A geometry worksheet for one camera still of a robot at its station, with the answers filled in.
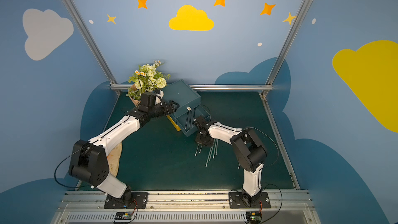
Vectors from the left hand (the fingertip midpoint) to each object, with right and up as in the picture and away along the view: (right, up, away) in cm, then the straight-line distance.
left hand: (174, 105), depth 87 cm
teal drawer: (+4, -9, +2) cm, 10 cm away
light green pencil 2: (+37, -34, -1) cm, 50 cm away
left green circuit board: (-21, -52, -15) cm, 59 cm away
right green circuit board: (+41, -54, -14) cm, 69 cm away
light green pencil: (+23, -30, +1) cm, 37 cm away
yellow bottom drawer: (0, -13, +9) cm, 16 cm away
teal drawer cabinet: (+8, 0, +1) cm, 8 cm away
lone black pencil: (+6, -10, +8) cm, 15 cm away
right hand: (+16, -22, +8) cm, 28 cm away
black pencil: (+10, -8, +10) cm, 16 cm away
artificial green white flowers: (-14, +15, -1) cm, 21 cm away
